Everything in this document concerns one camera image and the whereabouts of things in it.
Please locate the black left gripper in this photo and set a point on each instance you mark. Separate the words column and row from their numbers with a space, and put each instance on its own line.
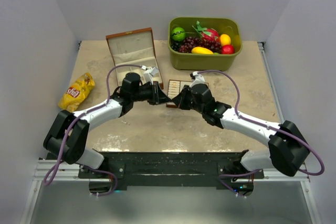
column 157, row 95

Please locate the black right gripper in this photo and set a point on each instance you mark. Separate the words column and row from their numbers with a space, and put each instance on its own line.
column 182, row 96

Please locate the brown jewelry box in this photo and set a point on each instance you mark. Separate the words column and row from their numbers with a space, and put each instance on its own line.
column 132, row 48

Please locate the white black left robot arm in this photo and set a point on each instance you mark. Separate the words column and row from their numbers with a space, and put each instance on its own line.
column 68, row 134

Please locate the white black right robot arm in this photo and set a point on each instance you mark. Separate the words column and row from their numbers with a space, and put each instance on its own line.
column 282, row 151

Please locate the yellow toy mango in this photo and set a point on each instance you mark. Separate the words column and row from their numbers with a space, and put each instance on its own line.
column 201, row 50

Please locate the purple toy grapes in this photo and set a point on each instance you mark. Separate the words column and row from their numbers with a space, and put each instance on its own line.
column 189, row 43

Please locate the green toy melon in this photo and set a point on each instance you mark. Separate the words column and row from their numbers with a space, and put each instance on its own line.
column 178, row 34

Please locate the red toy apple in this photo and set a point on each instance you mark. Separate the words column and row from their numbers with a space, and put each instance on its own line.
column 227, row 50

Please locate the pink toy dragon fruit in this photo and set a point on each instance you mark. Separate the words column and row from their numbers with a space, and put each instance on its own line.
column 208, row 34

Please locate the yellow orange toy lemon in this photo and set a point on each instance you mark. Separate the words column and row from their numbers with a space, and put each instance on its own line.
column 225, row 40

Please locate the green plastic fruit bin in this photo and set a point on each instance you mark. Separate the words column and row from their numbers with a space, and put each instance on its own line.
column 190, row 61

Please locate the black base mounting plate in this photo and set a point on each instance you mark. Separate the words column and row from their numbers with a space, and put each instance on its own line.
column 168, row 169

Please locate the yellow potato chips bag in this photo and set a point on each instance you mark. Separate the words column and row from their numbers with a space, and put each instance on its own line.
column 77, row 93

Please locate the brown ring earring tray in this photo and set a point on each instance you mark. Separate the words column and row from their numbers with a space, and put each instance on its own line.
column 175, row 87

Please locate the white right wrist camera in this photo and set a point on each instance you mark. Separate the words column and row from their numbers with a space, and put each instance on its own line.
column 197, row 78

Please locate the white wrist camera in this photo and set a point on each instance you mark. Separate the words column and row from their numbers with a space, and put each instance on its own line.
column 149, row 73
column 197, row 78

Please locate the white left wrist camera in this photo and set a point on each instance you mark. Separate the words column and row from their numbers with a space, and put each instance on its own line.
column 149, row 73

